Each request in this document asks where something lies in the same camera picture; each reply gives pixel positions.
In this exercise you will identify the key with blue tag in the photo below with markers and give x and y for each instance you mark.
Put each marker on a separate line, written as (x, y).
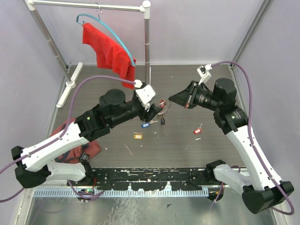
(145, 125)

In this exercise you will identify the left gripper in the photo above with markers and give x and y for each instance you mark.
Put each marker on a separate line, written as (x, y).
(147, 116)

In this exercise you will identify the wire keyring with keys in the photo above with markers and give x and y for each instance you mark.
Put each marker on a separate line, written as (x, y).
(161, 114)

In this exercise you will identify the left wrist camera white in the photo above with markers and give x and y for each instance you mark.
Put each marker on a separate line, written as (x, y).
(144, 92)

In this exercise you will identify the blue clothes hanger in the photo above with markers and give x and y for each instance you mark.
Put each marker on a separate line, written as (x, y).
(119, 41)

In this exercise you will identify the key with red tag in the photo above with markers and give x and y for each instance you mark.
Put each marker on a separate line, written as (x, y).
(198, 130)

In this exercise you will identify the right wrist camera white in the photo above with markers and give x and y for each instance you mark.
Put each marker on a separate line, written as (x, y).
(204, 73)

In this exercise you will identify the maroon shirt on table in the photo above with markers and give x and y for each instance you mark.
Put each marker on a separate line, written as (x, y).
(80, 153)

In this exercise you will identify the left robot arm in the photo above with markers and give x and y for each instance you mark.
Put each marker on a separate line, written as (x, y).
(36, 165)

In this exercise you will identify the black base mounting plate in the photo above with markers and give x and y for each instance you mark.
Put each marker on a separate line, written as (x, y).
(147, 179)

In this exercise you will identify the metal clothes rack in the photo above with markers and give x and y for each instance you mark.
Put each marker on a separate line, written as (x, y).
(62, 49)

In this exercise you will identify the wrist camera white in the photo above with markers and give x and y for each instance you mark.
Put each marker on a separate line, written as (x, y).
(204, 73)
(144, 92)

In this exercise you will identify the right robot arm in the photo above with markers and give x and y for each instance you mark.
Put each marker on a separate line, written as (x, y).
(263, 188)

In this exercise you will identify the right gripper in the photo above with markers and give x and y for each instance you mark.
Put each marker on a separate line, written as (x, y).
(186, 97)

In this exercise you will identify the small key red tag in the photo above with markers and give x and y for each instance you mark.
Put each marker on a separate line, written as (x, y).
(162, 103)

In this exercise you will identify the key with yellow tag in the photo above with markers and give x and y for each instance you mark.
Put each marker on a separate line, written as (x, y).
(138, 135)

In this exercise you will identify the white slotted cable duct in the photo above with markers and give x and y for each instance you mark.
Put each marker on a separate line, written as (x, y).
(167, 192)

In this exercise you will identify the red shirt on hanger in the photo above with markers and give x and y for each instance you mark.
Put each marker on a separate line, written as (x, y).
(109, 54)

